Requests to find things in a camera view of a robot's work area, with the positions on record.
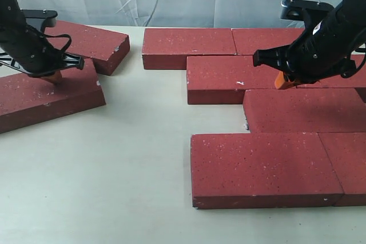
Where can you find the red brick right second row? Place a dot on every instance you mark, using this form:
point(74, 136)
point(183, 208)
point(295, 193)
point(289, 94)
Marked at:
point(357, 82)

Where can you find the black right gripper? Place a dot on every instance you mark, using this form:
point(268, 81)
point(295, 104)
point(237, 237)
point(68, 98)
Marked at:
point(322, 52)

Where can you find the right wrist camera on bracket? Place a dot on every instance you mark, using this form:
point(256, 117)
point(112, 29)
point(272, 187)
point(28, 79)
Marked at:
point(309, 12)

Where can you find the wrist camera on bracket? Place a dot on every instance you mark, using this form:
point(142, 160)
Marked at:
point(309, 12)
point(40, 19)

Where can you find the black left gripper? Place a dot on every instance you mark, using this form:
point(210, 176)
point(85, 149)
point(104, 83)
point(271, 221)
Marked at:
point(27, 50)

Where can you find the red brick with white chip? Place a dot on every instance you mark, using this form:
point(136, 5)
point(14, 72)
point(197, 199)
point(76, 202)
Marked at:
point(225, 80)

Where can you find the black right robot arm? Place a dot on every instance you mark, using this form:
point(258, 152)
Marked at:
point(324, 48)

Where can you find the red brick right third row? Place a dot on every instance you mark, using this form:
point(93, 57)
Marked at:
point(328, 110)

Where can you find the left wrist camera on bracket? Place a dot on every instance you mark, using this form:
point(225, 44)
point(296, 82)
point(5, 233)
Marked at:
point(40, 19)

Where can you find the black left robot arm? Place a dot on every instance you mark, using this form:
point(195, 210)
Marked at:
point(13, 17)

